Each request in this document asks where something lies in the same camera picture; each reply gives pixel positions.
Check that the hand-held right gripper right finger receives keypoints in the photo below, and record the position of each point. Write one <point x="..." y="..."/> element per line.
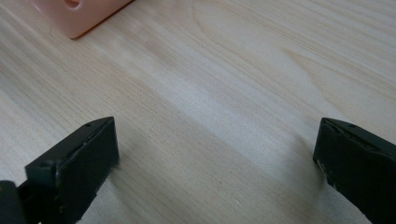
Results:
<point x="361" y="168"/>

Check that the pink plastic container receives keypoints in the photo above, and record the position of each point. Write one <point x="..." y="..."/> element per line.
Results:
<point x="77" y="15"/>

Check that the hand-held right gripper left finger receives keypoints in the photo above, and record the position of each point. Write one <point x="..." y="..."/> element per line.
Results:
<point x="82" y="161"/>

